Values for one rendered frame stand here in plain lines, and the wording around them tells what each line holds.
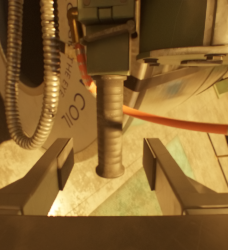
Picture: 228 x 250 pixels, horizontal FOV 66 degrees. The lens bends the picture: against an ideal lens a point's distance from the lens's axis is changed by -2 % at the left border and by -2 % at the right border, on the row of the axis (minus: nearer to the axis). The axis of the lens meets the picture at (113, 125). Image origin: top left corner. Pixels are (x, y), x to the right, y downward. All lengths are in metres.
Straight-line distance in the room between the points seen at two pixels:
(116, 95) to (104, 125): 0.04
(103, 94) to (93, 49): 0.05
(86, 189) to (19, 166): 0.58
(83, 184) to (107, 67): 1.47
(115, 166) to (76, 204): 1.38
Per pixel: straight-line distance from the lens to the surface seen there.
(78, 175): 1.61
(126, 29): 0.20
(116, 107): 0.22
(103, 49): 0.22
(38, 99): 0.82
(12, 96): 0.31
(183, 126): 0.25
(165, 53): 0.17
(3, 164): 1.43
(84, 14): 0.21
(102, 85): 0.21
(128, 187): 1.95
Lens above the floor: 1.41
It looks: 47 degrees down
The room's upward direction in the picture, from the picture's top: 69 degrees clockwise
